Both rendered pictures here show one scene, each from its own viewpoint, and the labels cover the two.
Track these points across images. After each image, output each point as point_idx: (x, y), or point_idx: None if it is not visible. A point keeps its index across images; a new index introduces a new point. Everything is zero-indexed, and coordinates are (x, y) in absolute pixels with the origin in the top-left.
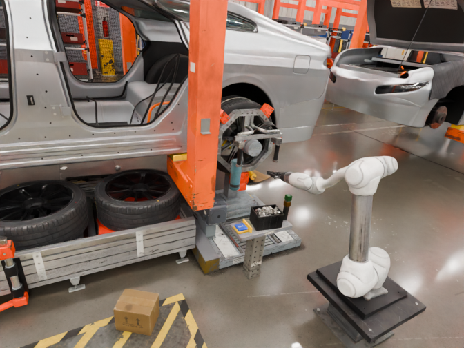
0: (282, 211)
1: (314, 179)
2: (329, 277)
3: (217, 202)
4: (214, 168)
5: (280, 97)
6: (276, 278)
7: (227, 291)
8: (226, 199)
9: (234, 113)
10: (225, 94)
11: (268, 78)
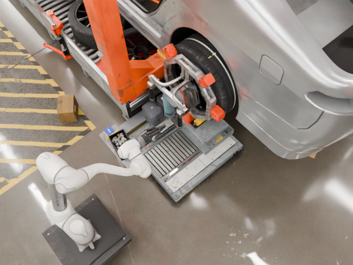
0: (233, 181)
1: (134, 160)
2: (87, 206)
3: (153, 109)
4: (114, 81)
5: (242, 82)
6: (126, 185)
7: (104, 154)
8: None
9: (174, 57)
10: None
11: (228, 52)
